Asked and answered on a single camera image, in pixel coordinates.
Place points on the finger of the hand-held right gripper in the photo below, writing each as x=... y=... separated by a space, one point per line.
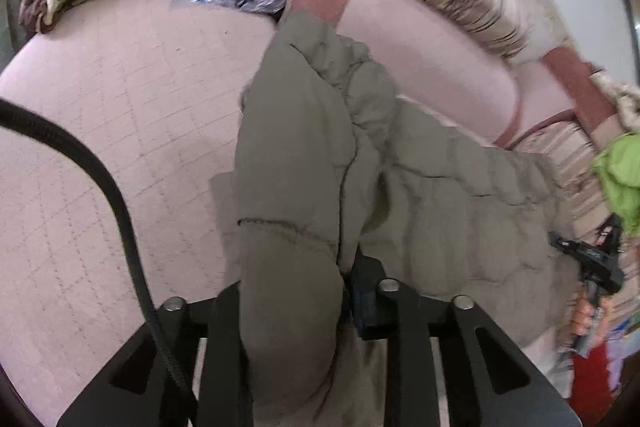
x=567 y=246

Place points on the green cloth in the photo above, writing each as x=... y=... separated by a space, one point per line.
x=620 y=177

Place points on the pink pillow with red bands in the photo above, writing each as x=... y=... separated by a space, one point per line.
x=570 y=77
x=425 y=52

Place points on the olive quilted jacket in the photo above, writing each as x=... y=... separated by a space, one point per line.
x=310 y=147

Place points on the pink quilted bed sheet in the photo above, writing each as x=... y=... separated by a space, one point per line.
x=125 y=132

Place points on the white printed cloth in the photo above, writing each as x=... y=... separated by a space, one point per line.
x=625 y=342

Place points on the cream patterned cloth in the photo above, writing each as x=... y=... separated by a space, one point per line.
x=625 y=102

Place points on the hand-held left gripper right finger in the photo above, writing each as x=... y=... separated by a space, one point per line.
x=364 y=302

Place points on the person's right forearm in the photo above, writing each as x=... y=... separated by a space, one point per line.
x=592 y=382

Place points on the person's right hand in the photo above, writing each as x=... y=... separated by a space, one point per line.
x=582 y=314

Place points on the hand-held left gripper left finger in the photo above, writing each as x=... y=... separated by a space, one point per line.
x=225 y=337

